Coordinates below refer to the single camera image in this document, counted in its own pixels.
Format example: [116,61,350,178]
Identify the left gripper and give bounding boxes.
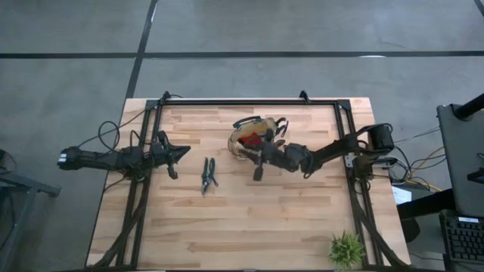
[149,129,192,181]

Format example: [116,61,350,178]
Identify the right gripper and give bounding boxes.
[241,128,288,182]

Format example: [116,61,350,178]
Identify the red black gardening glove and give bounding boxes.
[240,134,265,148]

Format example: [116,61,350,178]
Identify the beige green gardening tote bag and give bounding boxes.
[226,115,290,162]

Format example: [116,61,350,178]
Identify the small green potted plant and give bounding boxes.
[327,230,366,271]

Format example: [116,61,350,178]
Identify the dark metal stand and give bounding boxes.
[0,149,62,272]

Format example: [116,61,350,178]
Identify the white paper sheet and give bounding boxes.
[391,185,413,206]

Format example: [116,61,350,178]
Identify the black round base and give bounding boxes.
[399,217,422,244]

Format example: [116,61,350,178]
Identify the black desk bar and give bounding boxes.
[396,187,457,221]

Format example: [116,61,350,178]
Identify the grey flat panel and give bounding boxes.
[436,102,484,218]

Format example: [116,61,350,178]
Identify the black pole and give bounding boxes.
[452,92,484,121]

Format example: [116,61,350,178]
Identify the black keyboard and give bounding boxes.
[439,211,484,267]

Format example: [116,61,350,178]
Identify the green handled pruning shears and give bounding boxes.
[200,156,220,197]

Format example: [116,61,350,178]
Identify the black aluminium rig frame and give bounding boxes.
[85,90,413,272]

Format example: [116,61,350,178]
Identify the black looped cable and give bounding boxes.
[76,108,153,153]

